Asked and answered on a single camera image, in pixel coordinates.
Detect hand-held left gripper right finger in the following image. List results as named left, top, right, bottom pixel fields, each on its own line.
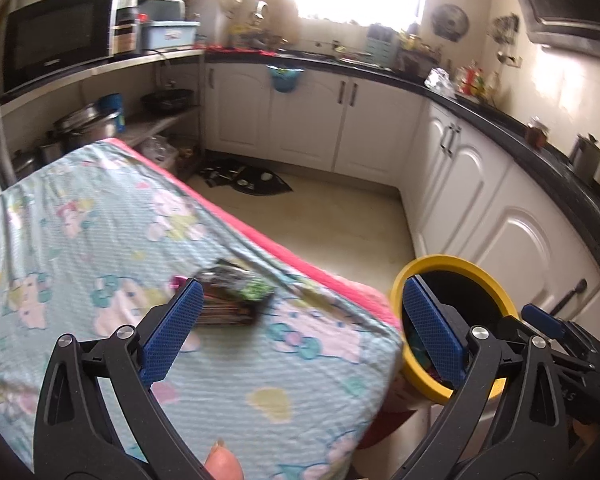
left=395, top=275, right=576, bottom=480

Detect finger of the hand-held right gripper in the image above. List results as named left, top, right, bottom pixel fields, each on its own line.
left=521, top=304, right=568, bottom=342

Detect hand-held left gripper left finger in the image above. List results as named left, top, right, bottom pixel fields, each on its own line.
left=34, top=279, right=206, bottom=480

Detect dark snack wrapper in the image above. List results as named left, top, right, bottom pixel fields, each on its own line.
left=172, top=259, right=277, bottom=328

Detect yellow trash bin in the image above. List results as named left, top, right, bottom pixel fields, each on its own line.
left=390, top=255, right=522, bottom=406

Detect person's right hand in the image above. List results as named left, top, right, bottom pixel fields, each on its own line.
left=572, top=420, right=600, bottom=447

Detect person's left hand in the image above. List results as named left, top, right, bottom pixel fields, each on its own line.
left=203, top=440, right=244, bottom=480

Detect cartoon printed bed sheet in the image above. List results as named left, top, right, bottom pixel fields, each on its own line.
left=0, top=139, right=406, bottom=480

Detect white kitchen cabinets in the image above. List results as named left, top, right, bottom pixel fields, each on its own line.
left=202, top=57, right=600, bottom=341

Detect steel kettle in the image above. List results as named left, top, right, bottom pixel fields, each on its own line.
left=569, top=132, right=600, bottom=181

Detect brown glass jar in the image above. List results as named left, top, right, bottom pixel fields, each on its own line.
left=525, top=117, right=551, bottom=149

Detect black kitchen countertop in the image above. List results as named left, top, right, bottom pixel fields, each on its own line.
left=202, top=47, right=600, bottom=251

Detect large steel pot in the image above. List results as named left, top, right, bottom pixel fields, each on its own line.
left=54, top=105, right=126, bottom=154

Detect black wok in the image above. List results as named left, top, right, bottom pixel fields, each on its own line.
left=140, top=89, right=195, bottom=115

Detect blue plastic container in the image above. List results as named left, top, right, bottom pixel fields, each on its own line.
left=97, top=92, right=126, bottom=133

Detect crumpled silver foil bag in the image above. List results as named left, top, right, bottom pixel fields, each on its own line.
left=424, top=67, right=456, bottom=99

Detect white kitchen shelf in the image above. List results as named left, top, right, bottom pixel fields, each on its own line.
left=0, top=47, right=206, bottom=161

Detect blue hanging bag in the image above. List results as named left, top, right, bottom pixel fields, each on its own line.
left=266, top=63, right=305, bottom=95

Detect hanging kitchen utensils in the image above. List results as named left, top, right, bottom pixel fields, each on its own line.
left=490, top=14, right=520, bottom=44

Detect teal cutlery holder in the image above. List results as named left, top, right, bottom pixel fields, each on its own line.
left=367, top=25, right=401, bottom=58

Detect blue plastic basket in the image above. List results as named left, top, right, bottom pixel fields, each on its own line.
left=140, top=20, right=201, bottom=54

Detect black microwave oven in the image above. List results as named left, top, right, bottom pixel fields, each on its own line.
left=2, top=0, right=118, bottom=93

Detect black range hood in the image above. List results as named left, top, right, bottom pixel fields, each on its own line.
left=500, top=0, right=600, bottom=63

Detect round wall strainer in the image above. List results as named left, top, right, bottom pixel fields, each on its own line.
left=431, top=4, right=470, bottom=42

